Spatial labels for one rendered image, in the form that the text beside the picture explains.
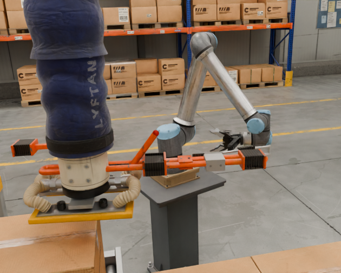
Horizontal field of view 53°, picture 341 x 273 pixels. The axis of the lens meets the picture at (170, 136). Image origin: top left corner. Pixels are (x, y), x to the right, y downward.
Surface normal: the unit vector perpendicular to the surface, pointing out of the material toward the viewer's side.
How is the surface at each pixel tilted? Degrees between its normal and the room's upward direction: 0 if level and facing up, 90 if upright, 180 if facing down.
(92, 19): 90
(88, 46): 77
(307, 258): 0
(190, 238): 90
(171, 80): 88
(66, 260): 0
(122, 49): 90
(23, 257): 0
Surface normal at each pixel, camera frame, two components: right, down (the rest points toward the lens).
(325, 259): -0.04, -0.95
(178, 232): 0.53, 0.25
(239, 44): 0.21, 0.30
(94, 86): 0.83, -0.18
